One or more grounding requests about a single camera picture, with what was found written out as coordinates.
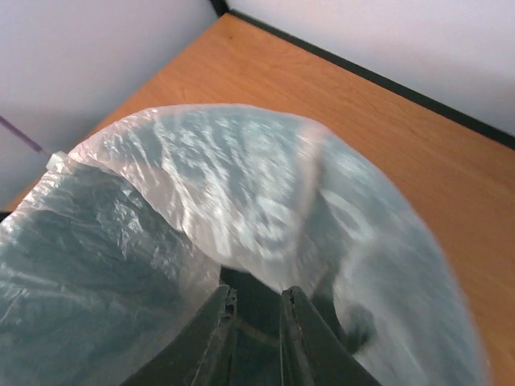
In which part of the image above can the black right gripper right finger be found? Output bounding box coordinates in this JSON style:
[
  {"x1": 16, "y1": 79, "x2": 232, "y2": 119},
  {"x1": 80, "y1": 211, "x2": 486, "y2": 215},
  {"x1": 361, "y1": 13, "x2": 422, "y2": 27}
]
[{"x1": 279, "y1": 286, "x2": 379, "y2": 386}]

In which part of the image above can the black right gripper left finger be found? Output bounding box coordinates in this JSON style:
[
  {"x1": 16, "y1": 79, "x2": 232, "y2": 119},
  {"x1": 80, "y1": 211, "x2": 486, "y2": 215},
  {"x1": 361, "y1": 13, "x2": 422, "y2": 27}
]
[{"x1": 123, "y1": 285, "x2": 237, "y2": 385}]

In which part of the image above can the teal plastic trash bin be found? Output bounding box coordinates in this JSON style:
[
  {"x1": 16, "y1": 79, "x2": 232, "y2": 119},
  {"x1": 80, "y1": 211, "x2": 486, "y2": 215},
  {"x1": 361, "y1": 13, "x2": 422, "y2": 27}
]
[{"x1": 219, "y1": 266, "x2": 379, "y2": 386}]

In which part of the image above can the translucent pink plastic trash bag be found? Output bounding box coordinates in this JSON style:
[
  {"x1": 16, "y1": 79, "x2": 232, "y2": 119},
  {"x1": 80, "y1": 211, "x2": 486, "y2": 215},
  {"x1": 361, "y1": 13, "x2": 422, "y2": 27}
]
[{"x1": 1, "y1": 105, "x2": 489, "y2": 385}]

